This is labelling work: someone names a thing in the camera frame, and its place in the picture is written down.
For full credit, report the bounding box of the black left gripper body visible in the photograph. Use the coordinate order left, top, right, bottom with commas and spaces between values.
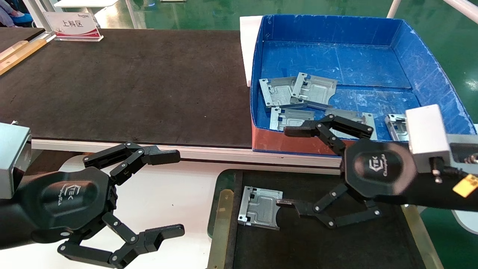
19, 167, 118, 243

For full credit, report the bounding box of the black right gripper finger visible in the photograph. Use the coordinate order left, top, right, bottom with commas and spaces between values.
276, 183, 383, 229
285, 114, 374, 154

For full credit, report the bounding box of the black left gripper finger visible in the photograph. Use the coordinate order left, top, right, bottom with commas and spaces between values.
57, 212, 185, 269
83, 142, 181, 186

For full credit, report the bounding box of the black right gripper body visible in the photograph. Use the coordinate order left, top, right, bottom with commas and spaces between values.
342, 139, 417, 198

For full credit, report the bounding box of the grey metal plate part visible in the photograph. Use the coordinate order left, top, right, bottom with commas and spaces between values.
385, 114, 410, 142
325, 108, 378, 141
259, 77, 299, 109
269, 107, 315, 132
290, 72, 338, 110
238, 186, 283, 231

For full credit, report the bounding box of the black tray container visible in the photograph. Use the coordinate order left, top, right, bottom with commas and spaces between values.
207, 169, 445, 269

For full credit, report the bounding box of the black table mat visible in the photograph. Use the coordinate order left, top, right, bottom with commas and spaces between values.
0, 28, 254, 148

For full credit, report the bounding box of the blue cardboard box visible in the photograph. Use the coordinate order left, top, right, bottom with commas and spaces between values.
249, 14, 478, 157

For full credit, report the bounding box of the white curved panel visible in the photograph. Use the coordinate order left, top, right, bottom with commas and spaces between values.
451, 209, 478, 235

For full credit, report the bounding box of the wooden strip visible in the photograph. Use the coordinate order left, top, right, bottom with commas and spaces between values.
0, 38, 47, 75

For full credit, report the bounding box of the white red sign card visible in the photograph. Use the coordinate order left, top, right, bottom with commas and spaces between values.
42, 11, 104, 42

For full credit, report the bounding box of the person in blue clothes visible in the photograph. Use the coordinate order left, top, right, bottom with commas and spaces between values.
0, 0, 25, 27

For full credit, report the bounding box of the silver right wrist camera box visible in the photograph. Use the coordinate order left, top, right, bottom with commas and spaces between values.
405, 104, 452, 173

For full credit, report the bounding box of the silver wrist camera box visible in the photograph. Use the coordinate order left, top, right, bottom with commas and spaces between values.
0, 123, 32, 200
405, 104, 452, 173

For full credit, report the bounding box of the white table edge rail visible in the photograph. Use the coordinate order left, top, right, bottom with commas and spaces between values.
32, 139, 344, 174

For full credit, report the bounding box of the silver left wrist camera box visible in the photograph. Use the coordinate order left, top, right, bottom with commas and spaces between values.
0, 123, 32, 200

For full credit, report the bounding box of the yellow cable tag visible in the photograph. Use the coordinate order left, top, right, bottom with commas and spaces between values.
453, 174, 478, 198

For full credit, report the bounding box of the white frame tube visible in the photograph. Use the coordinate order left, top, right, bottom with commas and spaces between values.
443, 0, 478, 24
387, 0, 402, 19

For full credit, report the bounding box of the aluminium frame post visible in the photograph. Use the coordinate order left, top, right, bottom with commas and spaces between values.
22, 0, 56, 35

